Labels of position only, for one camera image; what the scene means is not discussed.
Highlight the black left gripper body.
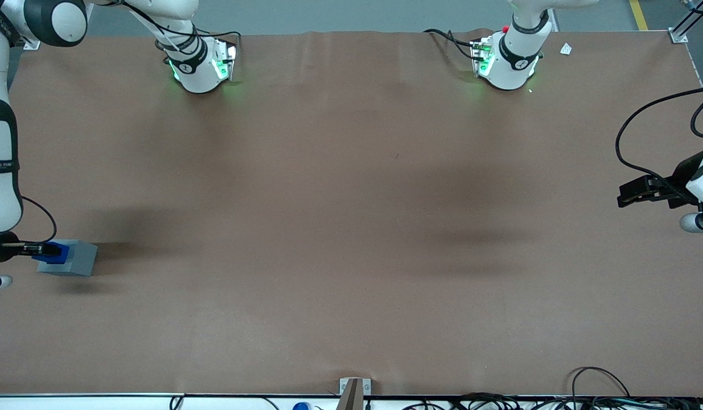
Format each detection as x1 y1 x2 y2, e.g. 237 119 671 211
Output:
664 150 703 209

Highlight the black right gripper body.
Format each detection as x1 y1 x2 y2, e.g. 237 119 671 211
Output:
0 231 24 265

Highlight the blue plastic block part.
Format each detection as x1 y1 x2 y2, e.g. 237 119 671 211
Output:
32 241 71 265

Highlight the gray square hollow base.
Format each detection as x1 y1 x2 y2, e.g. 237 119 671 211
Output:
36 239 98 278

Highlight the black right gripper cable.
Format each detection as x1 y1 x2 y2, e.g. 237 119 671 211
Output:
20 195 58 244

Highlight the long black left gripper cable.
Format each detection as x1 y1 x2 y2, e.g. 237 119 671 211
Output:
615 85 703 191

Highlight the short black looped cable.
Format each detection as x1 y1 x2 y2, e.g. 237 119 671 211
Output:
690 93 703 140

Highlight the aluminium frame profile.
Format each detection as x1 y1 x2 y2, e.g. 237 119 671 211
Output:
668 0 703 45
10 34 44 52

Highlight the black looped floor cable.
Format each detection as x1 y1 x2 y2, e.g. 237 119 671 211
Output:
570 366 632 399

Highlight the black left arm base cable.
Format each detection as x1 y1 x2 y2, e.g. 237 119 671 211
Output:
423 28 480 62

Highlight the black tangled cable bundle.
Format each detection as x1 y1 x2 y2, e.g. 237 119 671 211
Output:
401 392 703 410

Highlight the metal table edge bracket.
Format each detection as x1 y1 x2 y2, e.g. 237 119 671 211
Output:
339 377 372 397

